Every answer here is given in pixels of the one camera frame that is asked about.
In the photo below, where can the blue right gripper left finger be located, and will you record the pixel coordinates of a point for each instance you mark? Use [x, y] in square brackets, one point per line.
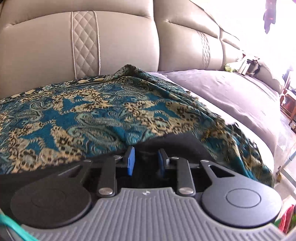
[130, 159]

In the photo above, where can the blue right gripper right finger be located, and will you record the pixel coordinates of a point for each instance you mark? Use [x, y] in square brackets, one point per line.
[161, 158]

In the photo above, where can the black pants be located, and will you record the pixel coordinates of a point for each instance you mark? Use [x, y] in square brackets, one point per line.
[146, 169]

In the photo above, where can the teal paisley sofa cover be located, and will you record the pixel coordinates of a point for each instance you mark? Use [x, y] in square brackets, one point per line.
[62, 123]

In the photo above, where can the grey bed sheet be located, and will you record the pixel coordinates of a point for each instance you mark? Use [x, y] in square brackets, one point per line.
[247, 100]

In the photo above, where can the beige leather sofa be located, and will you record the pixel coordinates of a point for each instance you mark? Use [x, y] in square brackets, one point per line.
[47, 42]

